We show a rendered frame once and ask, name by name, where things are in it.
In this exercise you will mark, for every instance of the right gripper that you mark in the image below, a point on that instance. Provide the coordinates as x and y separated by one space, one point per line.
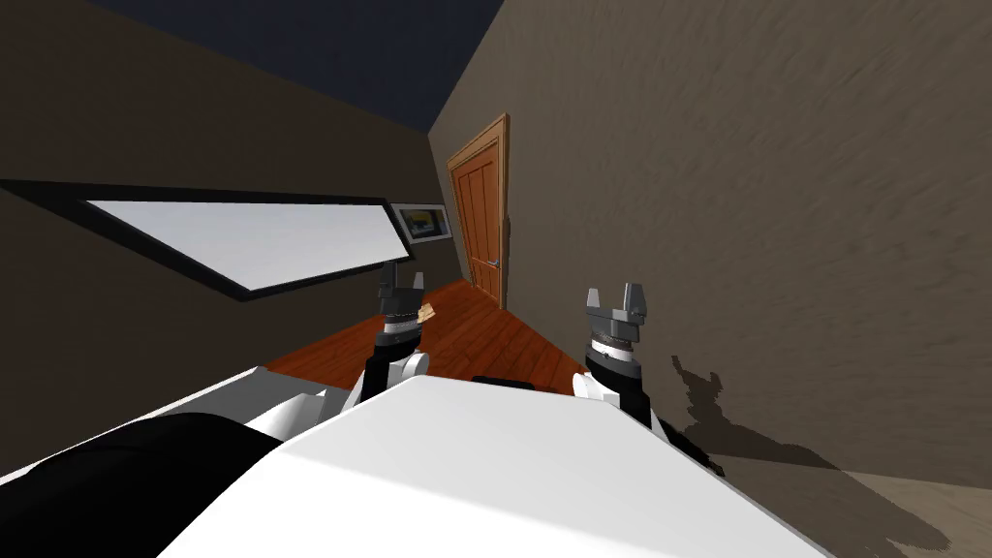
616 322

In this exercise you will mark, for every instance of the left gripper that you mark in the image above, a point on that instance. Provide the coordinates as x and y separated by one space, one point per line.
401 301

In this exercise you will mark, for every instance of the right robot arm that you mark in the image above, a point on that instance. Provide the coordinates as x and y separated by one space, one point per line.
620 380

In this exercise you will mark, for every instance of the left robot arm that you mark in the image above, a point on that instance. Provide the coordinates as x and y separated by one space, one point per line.
116 488

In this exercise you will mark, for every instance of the small tan object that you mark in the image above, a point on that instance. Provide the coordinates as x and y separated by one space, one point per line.
427 313

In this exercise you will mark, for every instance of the brown wooden door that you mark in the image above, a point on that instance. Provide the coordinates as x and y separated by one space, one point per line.
480 221

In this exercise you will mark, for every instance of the black framed window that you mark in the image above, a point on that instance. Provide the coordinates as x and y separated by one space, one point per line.
256 236

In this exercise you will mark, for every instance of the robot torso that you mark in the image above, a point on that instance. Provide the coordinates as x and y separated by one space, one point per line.
496 473

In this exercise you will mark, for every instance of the framed wall picture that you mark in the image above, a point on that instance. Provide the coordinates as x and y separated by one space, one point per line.
422 223

